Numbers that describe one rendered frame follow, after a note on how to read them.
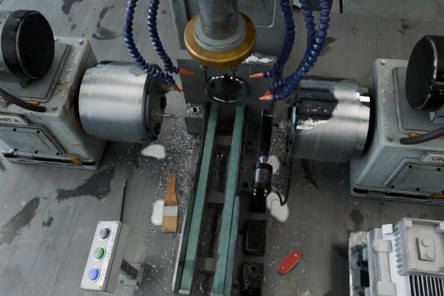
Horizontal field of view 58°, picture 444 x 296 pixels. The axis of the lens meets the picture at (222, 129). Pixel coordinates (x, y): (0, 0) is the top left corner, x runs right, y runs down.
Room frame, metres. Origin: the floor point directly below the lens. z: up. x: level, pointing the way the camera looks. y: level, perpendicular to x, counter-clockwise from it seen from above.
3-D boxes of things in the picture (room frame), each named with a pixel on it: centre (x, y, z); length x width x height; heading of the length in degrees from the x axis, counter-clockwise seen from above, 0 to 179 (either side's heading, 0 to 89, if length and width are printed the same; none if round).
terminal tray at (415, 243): (0.19, -0.44, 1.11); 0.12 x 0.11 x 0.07; 169
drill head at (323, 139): (0.60, -0.33, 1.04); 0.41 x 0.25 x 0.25; 79
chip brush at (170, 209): (0.47, 0.19, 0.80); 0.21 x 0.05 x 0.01; 176
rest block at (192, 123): (0.76, 0.09, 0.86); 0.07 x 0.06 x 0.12; 79
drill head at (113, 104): (0.74, 0.34, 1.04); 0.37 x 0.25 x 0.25; 79
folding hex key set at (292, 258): (0.25, -0.17, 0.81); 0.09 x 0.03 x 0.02; 127
